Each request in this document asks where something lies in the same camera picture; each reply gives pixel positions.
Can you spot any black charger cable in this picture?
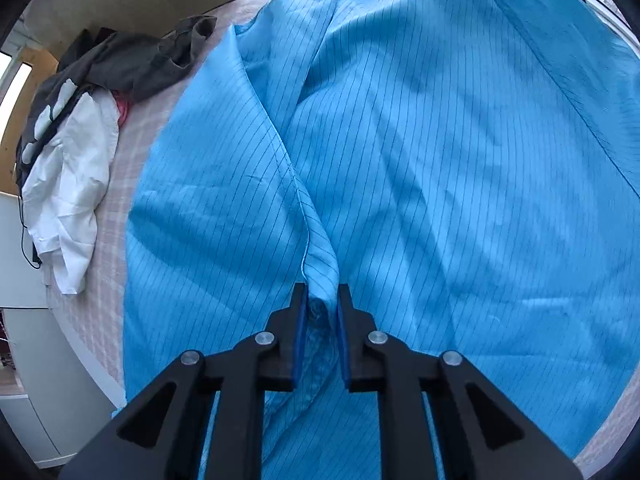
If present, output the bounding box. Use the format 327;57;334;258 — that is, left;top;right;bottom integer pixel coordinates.
19;195;43;268

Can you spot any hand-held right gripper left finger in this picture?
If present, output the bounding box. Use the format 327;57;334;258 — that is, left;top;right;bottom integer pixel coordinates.
59;282;307;480

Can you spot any blue striped work coat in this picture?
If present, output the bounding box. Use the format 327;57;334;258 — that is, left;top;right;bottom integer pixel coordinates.
112;0;640;480

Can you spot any grey garment with white patches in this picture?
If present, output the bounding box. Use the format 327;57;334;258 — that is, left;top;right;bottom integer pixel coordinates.
15;15;218;186

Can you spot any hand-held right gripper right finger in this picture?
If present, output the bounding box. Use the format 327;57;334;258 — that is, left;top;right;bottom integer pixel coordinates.
336;284;583;480

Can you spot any pine wood board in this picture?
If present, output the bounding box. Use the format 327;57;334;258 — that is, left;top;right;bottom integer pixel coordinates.
0;47;60;196

